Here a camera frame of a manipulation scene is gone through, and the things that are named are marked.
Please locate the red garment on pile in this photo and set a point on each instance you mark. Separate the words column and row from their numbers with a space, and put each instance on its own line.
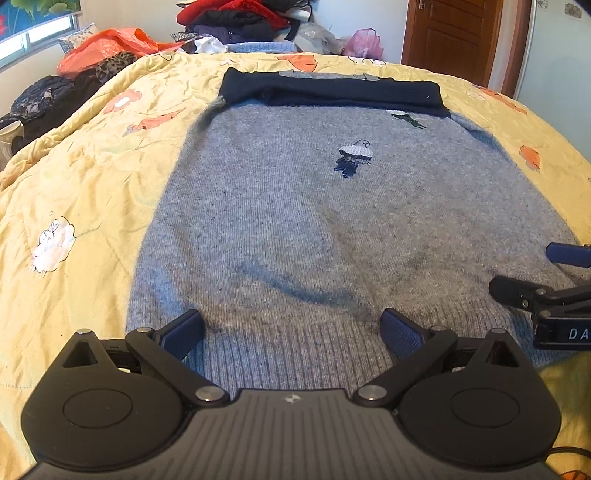
column 189, row 14

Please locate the pink plastic bag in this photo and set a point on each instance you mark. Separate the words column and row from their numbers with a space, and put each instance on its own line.
column 365, row 43

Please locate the light blue towel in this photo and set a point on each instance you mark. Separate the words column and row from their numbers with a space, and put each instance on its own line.
column 272, row 47

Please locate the cream cloth bag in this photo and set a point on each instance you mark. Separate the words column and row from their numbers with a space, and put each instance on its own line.
column 7, row 135

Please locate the grey navy knit sweater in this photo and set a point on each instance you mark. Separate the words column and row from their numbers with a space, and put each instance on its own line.
column 302, row 205

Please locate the dark clothes beside bed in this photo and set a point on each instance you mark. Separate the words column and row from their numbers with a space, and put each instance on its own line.
column 50, row 101

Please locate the navy garments in pile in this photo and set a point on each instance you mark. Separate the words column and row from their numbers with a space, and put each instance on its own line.
column 233, row 27

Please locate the window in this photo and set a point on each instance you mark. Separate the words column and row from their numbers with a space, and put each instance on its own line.
column 23, row 44

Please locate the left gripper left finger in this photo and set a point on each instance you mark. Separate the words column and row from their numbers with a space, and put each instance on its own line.
column 110, row 404

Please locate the white crumpled cloth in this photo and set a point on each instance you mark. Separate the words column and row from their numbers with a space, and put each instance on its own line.
column 204, row 45

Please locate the orange plastic bag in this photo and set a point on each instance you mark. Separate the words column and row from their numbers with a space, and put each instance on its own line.
column 107, row 43

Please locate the floral pillow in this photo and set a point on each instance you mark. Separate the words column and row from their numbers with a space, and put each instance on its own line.
column 75, row 39

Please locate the brown wooden door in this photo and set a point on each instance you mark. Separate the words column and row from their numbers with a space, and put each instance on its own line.
column 453, row 37

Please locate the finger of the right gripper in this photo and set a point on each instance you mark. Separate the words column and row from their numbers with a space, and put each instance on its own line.
column 569, row 254

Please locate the clear plastic bag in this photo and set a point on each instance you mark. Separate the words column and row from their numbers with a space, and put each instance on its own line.
column 314, row 38

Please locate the lotus print window blind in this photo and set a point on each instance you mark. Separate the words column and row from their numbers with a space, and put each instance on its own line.
column 21, row 15

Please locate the black clothes on pile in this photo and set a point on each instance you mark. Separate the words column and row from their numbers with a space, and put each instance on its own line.
column 300, row 10

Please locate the yellow floral bed quilt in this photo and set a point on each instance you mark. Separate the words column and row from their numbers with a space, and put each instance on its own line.
column 76, row 202

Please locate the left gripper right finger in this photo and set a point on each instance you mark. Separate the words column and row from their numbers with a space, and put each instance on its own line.
column 472, row 402

